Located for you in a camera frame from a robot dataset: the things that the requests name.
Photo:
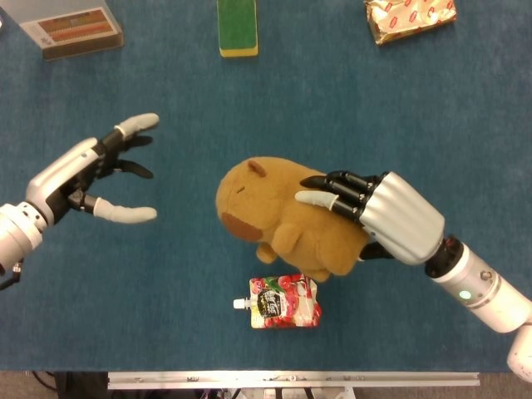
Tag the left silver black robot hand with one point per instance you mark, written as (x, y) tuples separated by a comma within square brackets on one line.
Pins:
[(62, 170)]

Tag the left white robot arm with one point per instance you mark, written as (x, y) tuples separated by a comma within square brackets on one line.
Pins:
[(16, 237)]

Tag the flat cardboard box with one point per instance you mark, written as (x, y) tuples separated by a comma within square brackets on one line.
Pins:
[(75, 33)]

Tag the gold foil wrapped package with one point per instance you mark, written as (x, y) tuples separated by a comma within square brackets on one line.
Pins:
[(409, 18)]

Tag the blue felt table mat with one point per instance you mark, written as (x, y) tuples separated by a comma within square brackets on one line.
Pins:
[(187, 104)]

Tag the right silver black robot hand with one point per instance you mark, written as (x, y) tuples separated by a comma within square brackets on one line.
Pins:
[(403, 216)]

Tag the red jelly drink pouch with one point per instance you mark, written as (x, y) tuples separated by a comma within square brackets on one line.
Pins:
[(291, 303)]

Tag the aluminium table edge rail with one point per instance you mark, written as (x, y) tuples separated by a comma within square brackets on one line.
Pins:
[(291, 379)]

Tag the grey panel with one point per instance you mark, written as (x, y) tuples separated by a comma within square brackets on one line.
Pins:
[(54, 7)]

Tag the brown capybara plush toy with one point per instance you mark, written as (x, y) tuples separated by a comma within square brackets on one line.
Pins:
[(282, 208)]

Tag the green yellow sponge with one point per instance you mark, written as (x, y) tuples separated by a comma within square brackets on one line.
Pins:
[(237, 25)]

